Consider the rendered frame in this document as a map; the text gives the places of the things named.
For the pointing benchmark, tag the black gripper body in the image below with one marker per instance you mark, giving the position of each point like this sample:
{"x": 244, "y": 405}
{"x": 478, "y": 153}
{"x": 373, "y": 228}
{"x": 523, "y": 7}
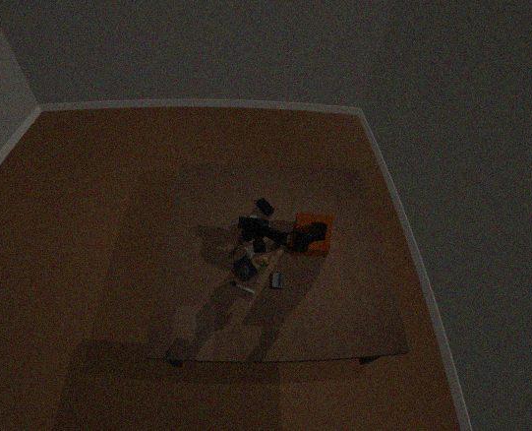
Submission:
{"x": 259, "y": 246}

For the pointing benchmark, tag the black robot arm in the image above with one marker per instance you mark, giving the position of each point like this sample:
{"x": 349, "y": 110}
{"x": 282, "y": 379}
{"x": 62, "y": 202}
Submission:
{"x": 259, "y": 227}

